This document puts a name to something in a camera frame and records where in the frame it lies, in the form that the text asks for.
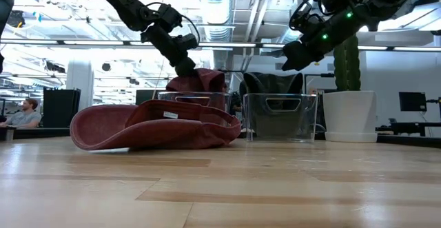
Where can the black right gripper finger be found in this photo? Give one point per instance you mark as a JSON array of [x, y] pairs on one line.
[[298, 56]]

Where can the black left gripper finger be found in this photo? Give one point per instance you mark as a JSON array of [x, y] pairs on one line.
[[186, 71]]

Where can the maroon baseball cap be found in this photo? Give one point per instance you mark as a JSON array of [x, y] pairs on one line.
[[155, 131], [203, 81]]

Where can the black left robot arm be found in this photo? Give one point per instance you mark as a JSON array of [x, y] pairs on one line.
[[120, 0]]

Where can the clear plastic bin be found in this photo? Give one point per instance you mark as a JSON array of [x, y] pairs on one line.
[[220, 98], [303, 124]]

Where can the long ceiling light strip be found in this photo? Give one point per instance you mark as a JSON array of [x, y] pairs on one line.
[[224, 44]]

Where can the black desk monitor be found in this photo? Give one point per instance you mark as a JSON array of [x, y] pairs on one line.
[[411, 100]]

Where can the black cabinet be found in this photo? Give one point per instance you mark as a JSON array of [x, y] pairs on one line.
[[62, 107]]

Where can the black long desk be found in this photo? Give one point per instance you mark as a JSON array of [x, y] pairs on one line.
[[413, 128]]

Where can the black ceiling spotlight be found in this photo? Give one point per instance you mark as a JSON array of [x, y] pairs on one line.
[[15, 18]]

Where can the person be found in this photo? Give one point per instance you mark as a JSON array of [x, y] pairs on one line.
[[24, 117]]

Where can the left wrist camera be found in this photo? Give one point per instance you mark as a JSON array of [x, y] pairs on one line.
[[187, 42]]

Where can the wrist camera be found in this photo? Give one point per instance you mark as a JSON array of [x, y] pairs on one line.
[[187, 42], [311, 23]]

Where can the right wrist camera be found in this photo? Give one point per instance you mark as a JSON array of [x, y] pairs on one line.
[[311, 23]]

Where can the silver spiral air duct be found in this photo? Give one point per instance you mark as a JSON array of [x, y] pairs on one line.
[[215, 0]]

